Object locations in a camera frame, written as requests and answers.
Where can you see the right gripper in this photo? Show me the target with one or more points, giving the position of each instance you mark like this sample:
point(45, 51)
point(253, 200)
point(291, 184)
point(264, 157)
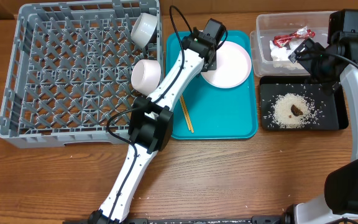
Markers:
point(304, 54)

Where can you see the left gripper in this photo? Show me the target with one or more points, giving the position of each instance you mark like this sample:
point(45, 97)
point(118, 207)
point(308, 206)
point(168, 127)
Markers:
point(214, 62)

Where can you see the large pink round plate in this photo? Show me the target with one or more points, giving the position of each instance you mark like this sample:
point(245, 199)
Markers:
point(233, 66)

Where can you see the white paper napkin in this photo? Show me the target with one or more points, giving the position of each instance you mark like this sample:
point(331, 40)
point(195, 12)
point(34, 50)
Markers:
point(281, 54)

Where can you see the red snack wrapper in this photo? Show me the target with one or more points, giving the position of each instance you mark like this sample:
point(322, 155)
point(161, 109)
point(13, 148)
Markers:
point(283, 40)

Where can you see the brown food scrap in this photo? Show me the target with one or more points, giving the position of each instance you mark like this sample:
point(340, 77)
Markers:
point(296, 111)

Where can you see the pink bowl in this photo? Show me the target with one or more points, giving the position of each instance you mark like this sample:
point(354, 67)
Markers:
point(146, 76)

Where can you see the white rice pile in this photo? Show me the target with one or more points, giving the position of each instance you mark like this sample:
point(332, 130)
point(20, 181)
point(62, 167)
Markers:
point(276, 102)

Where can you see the grey bowl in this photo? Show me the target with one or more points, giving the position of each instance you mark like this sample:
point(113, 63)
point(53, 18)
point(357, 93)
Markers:
point(144, 29)

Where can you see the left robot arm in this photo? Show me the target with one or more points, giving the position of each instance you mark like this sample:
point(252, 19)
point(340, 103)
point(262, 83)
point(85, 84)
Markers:
point(151, 123)

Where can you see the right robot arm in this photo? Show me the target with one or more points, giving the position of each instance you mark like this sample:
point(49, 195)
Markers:
point(338, 62)

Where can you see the clear plastic waste bin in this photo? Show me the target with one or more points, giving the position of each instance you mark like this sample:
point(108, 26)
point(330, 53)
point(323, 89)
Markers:
point(269, 26)

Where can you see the black food waste tray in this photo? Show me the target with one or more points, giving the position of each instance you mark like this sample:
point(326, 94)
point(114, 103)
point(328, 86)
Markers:
point(334, 110)

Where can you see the wooden chopstick left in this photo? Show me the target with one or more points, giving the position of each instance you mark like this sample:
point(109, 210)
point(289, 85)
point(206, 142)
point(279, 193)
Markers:
point(185, 115)

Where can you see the wooden chopstick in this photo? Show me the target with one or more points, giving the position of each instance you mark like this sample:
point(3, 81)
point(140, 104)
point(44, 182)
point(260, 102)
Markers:
point(189, 118)
point(185, 115)

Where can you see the teal plastic serving tray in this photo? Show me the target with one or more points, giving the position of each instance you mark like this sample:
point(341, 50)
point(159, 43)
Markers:
point(218, 113)

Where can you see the wooden chopstick right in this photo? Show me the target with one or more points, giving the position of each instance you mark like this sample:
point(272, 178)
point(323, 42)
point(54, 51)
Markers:
point(189, 118)

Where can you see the grey plastic dish rack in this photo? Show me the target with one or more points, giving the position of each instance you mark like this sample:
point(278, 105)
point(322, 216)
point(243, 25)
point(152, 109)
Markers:
point(69, 76)

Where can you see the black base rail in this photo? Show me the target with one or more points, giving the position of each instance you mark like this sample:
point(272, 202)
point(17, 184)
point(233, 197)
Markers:
point(263, 219)

